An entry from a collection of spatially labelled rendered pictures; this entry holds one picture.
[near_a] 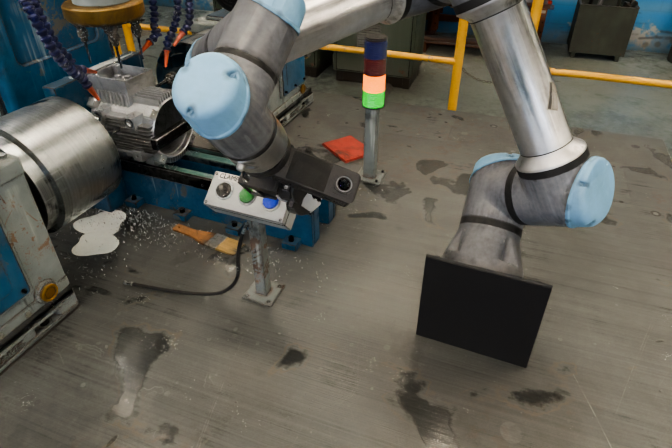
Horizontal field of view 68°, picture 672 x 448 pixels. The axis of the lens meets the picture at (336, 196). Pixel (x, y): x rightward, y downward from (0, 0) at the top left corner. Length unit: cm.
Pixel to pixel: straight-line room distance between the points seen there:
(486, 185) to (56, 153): 83
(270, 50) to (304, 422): 62
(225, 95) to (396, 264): 78
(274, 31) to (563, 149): 51
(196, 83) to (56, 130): 66
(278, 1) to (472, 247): 56
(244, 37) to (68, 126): 67
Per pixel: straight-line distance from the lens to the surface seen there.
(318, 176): 64
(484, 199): 97
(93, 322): 116
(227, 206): 95
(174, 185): 136
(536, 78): 84
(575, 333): 113
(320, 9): 75
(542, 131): 86
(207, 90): 50
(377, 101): 136
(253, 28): 55
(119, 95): 137
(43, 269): 112
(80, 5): 132
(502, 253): 94
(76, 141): 114
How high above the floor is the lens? 157
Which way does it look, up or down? 33 degrees down
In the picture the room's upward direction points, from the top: straight up
